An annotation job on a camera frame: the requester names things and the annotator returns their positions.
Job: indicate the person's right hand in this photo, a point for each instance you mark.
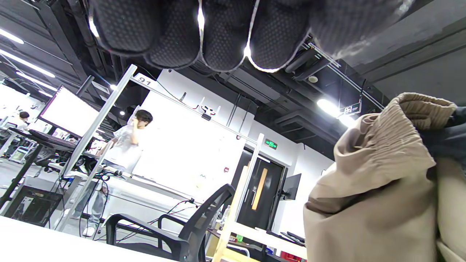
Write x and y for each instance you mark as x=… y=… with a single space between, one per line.
x=449 y=142

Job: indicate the person's left hand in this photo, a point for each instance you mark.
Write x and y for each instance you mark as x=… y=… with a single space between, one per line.
x=225 y=29

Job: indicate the khaki shorts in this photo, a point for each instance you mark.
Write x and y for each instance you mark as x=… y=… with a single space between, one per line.
x=371 y=189

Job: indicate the black monitor on arm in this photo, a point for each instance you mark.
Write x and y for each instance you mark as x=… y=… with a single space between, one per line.
x=291 y=185

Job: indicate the green exit sign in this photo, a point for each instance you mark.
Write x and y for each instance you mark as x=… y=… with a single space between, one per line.
x=271 y=144

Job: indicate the dark double door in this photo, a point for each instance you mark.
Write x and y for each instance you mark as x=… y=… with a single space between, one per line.
x=264 y=189

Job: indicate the bright computer monitor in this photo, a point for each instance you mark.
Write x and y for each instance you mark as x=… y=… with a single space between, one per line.
x=69 y=112

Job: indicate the black office chair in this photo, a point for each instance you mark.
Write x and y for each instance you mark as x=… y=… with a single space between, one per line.
x=196 y=225

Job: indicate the black computer tower on dolly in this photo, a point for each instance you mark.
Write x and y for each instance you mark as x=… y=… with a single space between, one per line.
x=32 y=205

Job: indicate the white camera on frame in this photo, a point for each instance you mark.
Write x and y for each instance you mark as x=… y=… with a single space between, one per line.
x=208 y=111

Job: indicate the aluminium frame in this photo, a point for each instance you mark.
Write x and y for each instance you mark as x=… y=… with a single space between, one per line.
x=98 y=123

